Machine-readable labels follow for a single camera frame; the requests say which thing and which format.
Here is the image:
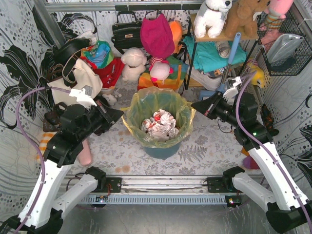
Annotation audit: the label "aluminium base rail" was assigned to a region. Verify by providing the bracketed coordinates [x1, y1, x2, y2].
[60, 174, 269, 195]

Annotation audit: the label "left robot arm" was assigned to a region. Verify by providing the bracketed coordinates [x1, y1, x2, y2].
[0, 100, 124, 234]

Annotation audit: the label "cream canvas tote bag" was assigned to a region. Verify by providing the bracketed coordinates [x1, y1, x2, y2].
[48, 58, 103, 98]

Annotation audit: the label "rainbow striped cloth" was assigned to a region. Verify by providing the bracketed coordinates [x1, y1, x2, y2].
[137, 56, 189, 91]

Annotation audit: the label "orange plush toy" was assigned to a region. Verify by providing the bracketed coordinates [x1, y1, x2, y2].
[169, 20, 183, 54]

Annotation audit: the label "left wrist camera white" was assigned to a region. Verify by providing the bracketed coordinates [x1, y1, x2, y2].
[69, 85, 97, 109]

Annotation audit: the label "orange checked cloth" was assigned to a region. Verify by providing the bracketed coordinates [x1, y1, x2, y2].
[39, 132, 56, 156]

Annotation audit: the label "red cloth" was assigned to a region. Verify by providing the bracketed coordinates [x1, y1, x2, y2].
[94, 57, 125, 88]

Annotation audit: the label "black leather handbag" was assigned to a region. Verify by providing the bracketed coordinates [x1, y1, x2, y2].
[111, 11, 143, 55]

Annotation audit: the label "white plush dog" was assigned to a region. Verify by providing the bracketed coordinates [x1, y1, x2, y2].
[194, 0, 233, 39]

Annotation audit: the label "teal trash bin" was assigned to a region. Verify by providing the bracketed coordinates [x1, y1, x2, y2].
[143, 142, 181, 160]

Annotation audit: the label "black metal shelf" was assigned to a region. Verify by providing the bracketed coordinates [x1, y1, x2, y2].
[183, 14, 258, 90]

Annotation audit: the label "yellow trash bag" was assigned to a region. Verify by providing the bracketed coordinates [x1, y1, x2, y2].
[121, 86, 196, 149]

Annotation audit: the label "teal folded cloth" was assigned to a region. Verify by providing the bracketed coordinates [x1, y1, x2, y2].
[183, 36, 247, 73]

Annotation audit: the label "cream plush lamb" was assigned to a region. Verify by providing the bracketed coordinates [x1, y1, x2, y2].
[121, 47, 147, 82]

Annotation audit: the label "pink case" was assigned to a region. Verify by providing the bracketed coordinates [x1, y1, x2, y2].
[78, 140, 92, 166]

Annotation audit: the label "black wire basket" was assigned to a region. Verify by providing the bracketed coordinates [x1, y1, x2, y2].
[257, 11, 312, 76]

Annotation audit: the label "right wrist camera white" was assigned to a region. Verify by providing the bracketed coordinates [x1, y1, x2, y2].
[223, 76, 242, 101]

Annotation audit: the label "blue floor sweeper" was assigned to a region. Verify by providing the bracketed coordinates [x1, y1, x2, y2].
[198, 32, 241, 103]

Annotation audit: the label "magenta fabric bag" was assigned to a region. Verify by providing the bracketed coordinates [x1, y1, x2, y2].
[140, 13, 175, 59]

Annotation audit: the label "pink plush doll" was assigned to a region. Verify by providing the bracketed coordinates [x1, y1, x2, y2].
[149, 57, 174, 82]

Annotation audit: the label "pink plush toy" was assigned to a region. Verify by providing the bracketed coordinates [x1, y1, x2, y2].
[259, 0, 293, 45]

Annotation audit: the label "silver foil pouch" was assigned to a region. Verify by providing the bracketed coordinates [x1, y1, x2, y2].
[267, 34, 304, 63]

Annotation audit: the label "yellow plush duck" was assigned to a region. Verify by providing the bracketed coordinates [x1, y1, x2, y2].
[247, 59, 265, 88]

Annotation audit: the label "brown patterned bag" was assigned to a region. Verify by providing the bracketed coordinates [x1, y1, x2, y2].
[43, 102, 67, 132]

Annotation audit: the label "brown teddy bear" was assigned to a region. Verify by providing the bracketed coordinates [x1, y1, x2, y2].
[224, 0, 271, 39]

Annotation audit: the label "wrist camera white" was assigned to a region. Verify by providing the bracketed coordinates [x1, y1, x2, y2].
[69, 85, 97, 109]
[223, 76, 242, 101]

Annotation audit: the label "white shoes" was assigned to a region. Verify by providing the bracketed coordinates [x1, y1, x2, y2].
[191, 69, 225, 92]

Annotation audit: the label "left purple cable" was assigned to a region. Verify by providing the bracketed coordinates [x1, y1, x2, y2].
[0, 87, 71, 234]

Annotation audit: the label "black hat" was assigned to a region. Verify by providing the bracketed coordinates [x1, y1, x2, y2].
[53, 38, 91, 65]

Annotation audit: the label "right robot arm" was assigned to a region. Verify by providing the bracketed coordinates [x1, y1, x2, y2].
[191, 92, 312, 234]

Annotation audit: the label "crumpled paper trash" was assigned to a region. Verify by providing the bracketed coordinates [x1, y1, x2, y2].
[141, 109, 179, 142]

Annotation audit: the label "purple orange sock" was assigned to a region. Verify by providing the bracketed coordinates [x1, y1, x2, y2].
[241, 148, 260, 170]

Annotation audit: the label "colourful printed bag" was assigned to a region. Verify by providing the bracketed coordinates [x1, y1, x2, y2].
[80, 40, 114, 70]

